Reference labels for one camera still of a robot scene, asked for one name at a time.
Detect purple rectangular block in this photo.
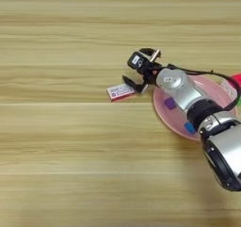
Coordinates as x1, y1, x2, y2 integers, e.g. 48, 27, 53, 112
163, 96, 177, 110

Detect blue rectangular block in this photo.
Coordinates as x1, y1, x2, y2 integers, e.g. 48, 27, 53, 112
184, 121, 198, 136

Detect pink round plate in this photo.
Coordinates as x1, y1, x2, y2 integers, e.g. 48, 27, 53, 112
152, 74, 240, 141

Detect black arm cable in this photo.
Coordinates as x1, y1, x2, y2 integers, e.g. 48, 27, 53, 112
166, 63, 241, 112

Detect small white red box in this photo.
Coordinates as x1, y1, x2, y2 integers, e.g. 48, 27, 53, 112
105, 82, 137, 103

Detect Rubik's cube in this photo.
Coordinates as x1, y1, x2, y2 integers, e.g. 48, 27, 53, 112
220, 73, 241, 108

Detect black box with white label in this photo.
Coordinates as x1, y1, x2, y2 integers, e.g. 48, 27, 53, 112
126, 50, 149, 71

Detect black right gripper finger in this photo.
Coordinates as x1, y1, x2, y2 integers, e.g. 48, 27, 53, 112
138, 47, 163, 62
121, 74, 149, 94

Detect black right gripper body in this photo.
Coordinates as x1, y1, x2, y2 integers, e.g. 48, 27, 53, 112
141, 60, 165, 87

